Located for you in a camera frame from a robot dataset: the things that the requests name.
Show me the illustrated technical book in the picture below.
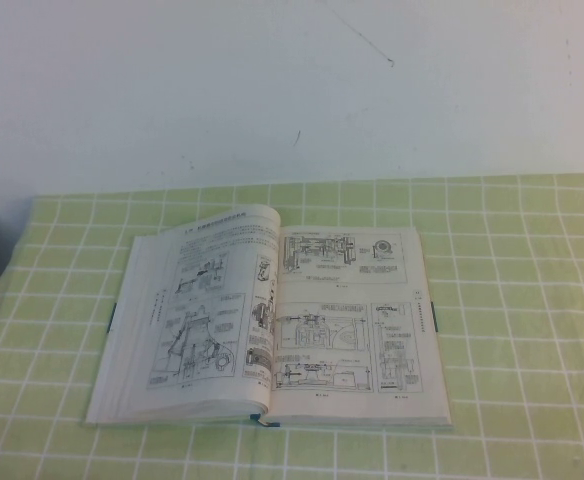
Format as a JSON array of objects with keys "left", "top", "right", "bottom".
[{"left": 85, "top": 202, "right": 454, "bottom": 431}]

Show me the green white checked tablecloth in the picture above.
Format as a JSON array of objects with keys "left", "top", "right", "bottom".
[{"left": 0, "top": 172, "right": 584, "bottom": 480}]

